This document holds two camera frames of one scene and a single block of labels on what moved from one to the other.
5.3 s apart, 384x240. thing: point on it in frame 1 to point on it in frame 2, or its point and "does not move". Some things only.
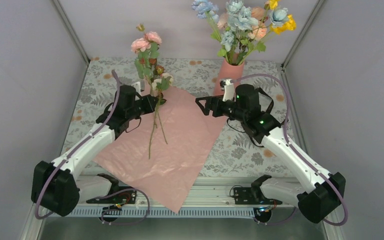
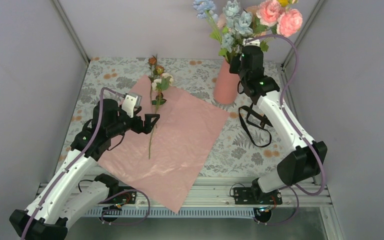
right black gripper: x=211 y=100 to x=233 y=68
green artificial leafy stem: x=223 y=20 does not move
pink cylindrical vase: x=228 y=71 does not move
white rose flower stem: x=162 y=84 does not move
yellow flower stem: x=290 y=24 to x=285 y=3
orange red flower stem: x=159 y=70 to x=154 y=70
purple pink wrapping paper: x=161 y=157 does not move
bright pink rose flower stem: x=146 y=47 to x=270 y=14
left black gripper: x=150 y=106 to x=146 y=129
